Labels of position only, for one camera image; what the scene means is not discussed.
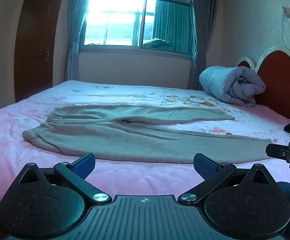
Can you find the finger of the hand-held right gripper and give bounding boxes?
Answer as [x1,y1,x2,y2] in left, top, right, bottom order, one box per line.
[265,140,290,171]

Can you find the window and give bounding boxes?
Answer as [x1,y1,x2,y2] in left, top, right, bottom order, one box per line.
[83,0,195,55]

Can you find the red and white headboard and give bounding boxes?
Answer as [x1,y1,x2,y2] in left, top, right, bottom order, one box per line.
[235,46,290,130]

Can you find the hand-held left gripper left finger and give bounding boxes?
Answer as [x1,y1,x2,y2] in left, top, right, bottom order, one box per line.
[18,152,111,203]

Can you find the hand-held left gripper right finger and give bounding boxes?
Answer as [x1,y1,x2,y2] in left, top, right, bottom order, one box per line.
[179,153,274,203]

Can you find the teal sheer curtain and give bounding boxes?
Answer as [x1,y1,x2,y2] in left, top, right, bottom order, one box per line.
[151,0,194,54]

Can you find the brown bundle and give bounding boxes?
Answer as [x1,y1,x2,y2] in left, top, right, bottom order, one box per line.
[143,38,172,50]

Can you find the bed with pink floral sheet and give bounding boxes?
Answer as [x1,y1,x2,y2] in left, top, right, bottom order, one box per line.
[0,80,290,220]

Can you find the brown wooden wardrobe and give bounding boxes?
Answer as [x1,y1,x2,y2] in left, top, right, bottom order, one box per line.
[15,0,68,103]

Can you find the grey curtain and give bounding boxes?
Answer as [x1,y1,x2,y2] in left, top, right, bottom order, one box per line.
[66,0,98,81]
[188,0,227,91]

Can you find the grey pants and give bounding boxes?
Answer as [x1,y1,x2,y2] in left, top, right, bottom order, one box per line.
[22,104,273,164]

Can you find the folded light blue quilt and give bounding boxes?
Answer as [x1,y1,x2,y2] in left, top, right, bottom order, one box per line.
[199,66,267,107]

